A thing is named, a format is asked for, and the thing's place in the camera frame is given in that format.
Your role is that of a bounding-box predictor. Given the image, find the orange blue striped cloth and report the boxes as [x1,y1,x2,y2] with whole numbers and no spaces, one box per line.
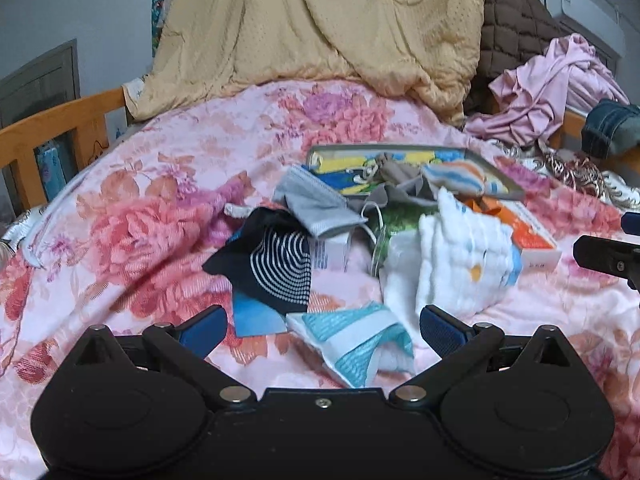
[422,160,486,196]

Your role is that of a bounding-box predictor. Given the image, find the colourful wall poster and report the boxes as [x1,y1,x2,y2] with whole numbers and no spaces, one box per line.
[150,0,173,56]

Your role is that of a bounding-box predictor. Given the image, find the pink floral bed sheet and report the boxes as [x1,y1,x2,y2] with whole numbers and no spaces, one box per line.
[0,77,640,480]

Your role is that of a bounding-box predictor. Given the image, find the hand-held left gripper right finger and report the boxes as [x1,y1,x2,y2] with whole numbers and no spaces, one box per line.
[389,304,571,406]

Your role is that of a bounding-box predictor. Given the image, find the blue card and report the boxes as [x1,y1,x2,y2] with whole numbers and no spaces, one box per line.
[232,290,288,338]

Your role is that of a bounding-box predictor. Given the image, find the grey cloth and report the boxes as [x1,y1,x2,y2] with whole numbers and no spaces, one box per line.
[347,152,441,211]

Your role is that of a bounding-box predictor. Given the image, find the brown quilted blanket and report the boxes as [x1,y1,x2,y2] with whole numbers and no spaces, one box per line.
[462,0,566,116]

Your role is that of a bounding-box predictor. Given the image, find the teal striped cloth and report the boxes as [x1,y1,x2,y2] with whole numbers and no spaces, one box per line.
[285,301,416,389]

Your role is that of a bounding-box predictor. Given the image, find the grey tray with cartoon print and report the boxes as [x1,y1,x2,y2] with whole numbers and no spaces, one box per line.
[305,144,526,201]

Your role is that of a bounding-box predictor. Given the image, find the blue jeans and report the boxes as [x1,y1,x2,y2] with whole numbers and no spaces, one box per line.
[581,99,640,158]

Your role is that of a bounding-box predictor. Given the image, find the yellow dotted blanket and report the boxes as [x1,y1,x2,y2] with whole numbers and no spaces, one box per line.
[122,0,486,128]

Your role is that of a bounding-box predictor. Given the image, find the white plastic packet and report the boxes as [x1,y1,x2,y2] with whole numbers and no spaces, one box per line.
[372,232,426,341]

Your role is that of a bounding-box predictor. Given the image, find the small white box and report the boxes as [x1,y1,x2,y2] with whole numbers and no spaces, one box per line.
[307,232,351,273]

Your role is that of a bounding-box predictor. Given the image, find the blue printed bag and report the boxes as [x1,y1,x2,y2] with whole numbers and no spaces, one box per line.
[35,140,66,201]

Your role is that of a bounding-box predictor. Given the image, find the white air conditioner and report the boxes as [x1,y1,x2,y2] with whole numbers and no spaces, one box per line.
[542,0,628,68]

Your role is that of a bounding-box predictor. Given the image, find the grey door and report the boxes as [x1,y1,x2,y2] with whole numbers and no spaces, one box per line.
[0,40,81,126]

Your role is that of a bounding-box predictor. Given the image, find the green fuzzy cloth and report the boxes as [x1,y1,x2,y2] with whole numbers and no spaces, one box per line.
[370,202,426,241]

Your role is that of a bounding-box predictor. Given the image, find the silver patterned fabric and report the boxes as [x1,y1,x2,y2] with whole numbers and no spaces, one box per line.
[0,192,76,271]

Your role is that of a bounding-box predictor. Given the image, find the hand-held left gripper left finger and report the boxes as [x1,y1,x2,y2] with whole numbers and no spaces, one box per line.
[75,305,253,406]

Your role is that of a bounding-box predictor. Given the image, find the white folded towel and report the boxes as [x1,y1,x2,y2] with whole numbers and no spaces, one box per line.
[416,186,523,311]

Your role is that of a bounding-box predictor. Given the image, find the grey face mask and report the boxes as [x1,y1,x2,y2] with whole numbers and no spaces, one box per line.
[272,165,368,238]

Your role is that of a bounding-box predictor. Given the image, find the pink garment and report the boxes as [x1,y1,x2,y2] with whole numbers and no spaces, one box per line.
[464,33,631,148]

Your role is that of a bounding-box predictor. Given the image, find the orange and white box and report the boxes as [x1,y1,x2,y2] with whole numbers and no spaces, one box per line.
[467,196,563,272]

